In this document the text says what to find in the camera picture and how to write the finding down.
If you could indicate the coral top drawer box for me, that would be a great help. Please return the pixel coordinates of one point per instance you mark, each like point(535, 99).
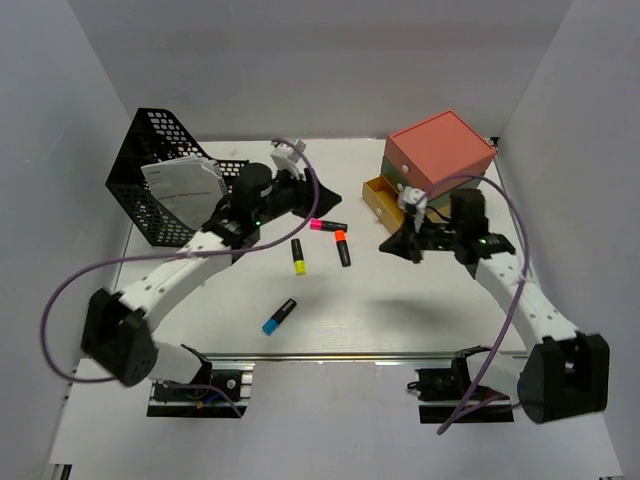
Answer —
point(438, 154)

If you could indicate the pink black highlighter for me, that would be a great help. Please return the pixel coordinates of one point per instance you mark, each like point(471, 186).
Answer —
point(329, 226)

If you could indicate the blue black highlighter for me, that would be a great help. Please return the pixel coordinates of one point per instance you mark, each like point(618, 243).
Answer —
point(279, 316)

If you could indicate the yellow bottom drawer box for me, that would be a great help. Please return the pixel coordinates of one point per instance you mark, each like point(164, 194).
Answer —
point(382, 199)

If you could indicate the orange black highlighter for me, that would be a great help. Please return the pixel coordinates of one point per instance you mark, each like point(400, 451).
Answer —
point(342, 247)

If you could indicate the black mesh file holder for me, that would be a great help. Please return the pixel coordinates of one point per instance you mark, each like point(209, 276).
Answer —
point(156, 135)

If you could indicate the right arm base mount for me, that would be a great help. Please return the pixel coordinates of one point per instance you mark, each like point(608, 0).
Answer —
point(439, 389)

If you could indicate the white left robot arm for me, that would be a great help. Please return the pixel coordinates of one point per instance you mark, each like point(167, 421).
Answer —
point(119, 327)

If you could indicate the white safety instruction booklet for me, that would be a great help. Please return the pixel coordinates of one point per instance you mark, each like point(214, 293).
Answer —
point(188, 187)

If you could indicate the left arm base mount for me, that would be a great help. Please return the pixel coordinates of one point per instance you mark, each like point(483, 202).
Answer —
point(227, 396)

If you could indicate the yellow black highlighter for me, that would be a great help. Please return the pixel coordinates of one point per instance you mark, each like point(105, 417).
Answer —
point(298, 257)

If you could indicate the green drawer box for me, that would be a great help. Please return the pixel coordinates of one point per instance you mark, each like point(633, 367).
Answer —
point(401, 176)

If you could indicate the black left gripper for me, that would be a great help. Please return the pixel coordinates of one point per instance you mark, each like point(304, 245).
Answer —
point(304, 191)

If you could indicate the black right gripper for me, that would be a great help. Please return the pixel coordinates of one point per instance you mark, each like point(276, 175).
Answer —
point(407, 242)

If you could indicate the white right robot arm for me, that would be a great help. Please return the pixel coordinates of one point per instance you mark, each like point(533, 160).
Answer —
point(566, 373)

